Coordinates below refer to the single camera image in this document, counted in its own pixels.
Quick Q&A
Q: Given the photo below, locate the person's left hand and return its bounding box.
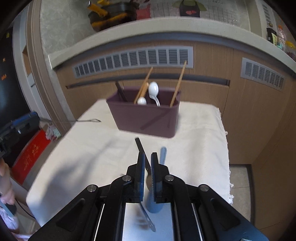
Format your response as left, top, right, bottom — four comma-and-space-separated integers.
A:
0, 159, 15, 205

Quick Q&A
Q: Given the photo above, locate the black chopstick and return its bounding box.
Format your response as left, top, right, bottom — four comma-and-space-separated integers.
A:
134, 138, 149, 168
115, 81, 128, 103

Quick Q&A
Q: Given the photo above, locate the short grey vent grille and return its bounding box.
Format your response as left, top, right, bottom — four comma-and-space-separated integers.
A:
240, 58, 286, 91

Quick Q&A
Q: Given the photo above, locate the dark bottle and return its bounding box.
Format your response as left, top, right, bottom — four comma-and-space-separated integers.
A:
266, 28, 278, 46

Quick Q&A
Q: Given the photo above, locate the purple utensil holder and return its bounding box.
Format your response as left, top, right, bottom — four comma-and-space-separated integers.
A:
106, 87, 182, 139

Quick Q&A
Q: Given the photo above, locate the wooden spoon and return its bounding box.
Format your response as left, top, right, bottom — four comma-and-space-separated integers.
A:
139, 82, 150, 100

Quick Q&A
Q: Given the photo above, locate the beige stone window sill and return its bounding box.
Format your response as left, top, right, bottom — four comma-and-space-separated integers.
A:
47, 17, 296, 79

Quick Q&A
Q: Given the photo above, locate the black glossy door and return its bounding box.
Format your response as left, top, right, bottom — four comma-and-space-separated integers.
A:
0, 27, 31, 131

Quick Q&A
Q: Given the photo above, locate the black and green apron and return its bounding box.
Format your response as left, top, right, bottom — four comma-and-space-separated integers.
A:
173, 0, 207, 17

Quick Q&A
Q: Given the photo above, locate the wooden cabinet front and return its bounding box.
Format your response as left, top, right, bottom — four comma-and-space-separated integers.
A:
54, 40, 296, 166

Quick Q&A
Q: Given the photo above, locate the taupe door frame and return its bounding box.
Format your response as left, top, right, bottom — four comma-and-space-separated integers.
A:
25, 0, 73, 138

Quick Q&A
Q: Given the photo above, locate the red floor mat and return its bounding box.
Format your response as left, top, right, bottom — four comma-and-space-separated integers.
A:
11, 129, 52, 185

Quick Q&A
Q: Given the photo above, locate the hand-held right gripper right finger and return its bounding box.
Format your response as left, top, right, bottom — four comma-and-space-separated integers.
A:
151, 153, 270, 241

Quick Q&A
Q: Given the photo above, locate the pink cloth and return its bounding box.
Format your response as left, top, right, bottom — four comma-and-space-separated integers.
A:
136, 6, 151, 21

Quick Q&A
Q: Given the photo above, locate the blue plastic spoon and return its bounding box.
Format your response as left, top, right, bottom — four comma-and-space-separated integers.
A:
147, 146, 167, 213

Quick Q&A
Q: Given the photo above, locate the wooden chopstick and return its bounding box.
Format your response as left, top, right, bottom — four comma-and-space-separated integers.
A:
169, 61, 187, 108
134, 67, 153, 104

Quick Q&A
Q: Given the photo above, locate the orange topped packet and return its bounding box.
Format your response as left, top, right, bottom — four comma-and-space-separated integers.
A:
277, 25, 286, 49

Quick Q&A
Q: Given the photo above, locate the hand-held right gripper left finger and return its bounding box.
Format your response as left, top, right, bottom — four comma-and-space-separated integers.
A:
28, 152, 146, 241

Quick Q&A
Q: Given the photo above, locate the black and orange bag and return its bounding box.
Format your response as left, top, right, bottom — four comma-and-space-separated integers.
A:
87, 0, 137, 32

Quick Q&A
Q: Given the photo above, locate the yellow lidded jar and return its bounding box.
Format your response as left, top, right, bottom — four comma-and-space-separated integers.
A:
285, 40, 296, 61

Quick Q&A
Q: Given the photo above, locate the black cable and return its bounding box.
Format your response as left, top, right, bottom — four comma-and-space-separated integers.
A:
13, 199, 36, 219

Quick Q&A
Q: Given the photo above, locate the pink patterned clothing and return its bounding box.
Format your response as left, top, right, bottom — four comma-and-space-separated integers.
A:
0, 204, 31, 241

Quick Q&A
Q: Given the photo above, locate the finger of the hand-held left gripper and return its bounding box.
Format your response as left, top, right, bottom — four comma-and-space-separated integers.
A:
0, 126, 23, 143
9, 112, 41, 131

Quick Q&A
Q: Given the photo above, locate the long grey vent grille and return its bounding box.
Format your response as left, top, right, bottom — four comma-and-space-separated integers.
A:
72, 46, 194, 78

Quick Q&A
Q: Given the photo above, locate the white tablecloth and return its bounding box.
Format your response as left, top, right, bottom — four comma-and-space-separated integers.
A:
26, 99, 232, 228

